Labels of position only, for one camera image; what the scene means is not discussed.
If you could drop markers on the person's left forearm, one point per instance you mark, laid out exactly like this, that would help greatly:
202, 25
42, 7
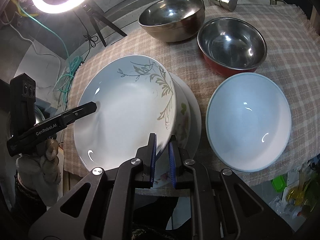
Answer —
27, 195

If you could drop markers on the large steel bowl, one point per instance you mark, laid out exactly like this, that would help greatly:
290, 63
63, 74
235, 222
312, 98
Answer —
172, 12

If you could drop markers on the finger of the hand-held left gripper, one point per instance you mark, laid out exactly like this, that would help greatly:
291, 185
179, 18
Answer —
82, 110

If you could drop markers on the teal power strip reel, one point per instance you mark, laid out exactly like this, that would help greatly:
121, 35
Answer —
75, 61

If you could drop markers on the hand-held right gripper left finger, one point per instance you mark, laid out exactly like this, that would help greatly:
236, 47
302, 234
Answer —
153, 155

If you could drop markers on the deep plate with pink roses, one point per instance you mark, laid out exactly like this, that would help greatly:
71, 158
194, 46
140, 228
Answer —
183, 115

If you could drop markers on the white plate with leaf print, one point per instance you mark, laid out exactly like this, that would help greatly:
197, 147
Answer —
120, 110

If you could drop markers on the beige checked cloth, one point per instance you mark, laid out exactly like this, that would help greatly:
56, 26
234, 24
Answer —
287, 55

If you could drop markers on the light blue ceramic bowl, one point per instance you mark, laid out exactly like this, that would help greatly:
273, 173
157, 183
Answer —
247, 120

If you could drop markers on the person's left hand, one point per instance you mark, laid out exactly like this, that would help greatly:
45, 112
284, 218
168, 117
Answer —
42, 175

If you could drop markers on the red steel bowl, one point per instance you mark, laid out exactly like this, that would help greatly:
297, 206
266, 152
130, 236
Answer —
232, 42

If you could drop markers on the deep plate with purple flowers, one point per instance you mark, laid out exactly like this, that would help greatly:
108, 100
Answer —
196, 120

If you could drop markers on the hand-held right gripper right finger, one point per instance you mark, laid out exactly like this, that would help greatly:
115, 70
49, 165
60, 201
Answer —
172, 162

